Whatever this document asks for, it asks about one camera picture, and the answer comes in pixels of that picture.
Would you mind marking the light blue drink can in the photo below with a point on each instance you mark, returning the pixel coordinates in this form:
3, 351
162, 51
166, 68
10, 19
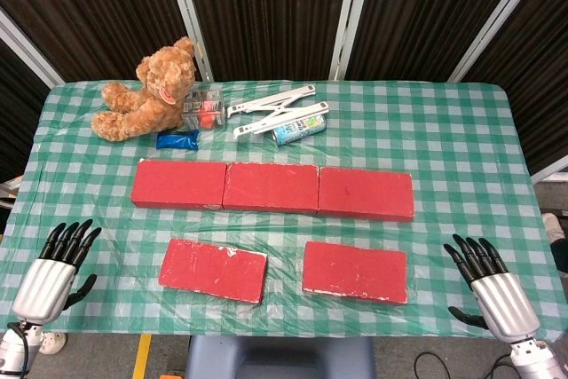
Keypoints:
297, 130

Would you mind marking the dark ribbed partition panel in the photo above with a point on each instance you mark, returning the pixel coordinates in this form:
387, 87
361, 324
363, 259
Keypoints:
541, 86
266, 6
18, 108
97, 2
426, 6

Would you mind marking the green checkered tablecloth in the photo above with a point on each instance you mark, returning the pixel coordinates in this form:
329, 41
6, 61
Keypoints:
444, 130

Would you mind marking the white shoe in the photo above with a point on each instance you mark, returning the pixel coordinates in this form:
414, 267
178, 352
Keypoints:
53, 343
552, 226

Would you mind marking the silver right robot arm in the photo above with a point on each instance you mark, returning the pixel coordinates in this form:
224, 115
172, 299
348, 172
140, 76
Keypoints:
537, 361

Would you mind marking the brown teddy bear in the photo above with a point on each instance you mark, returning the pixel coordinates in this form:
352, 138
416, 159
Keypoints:
146, 104

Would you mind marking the clear plastic box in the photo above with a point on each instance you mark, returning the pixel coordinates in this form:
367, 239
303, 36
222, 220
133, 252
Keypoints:
202, 108

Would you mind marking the red brick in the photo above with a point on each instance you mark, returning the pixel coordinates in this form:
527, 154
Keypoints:
213, 268
270, 186
366, 192
177, 181
355, 270

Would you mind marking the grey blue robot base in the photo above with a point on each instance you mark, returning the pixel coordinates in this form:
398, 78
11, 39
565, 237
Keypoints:
279, 359

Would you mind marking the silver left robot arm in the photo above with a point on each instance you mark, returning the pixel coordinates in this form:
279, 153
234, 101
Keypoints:
11, 352

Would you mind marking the blue plastic packet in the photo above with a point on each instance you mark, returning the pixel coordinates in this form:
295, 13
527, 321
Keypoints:
177, 139

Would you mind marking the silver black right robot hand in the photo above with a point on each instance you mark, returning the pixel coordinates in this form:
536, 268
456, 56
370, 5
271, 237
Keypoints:
506, 303

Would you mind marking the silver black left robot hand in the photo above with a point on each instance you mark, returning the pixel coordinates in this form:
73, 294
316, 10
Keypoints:
42, 286

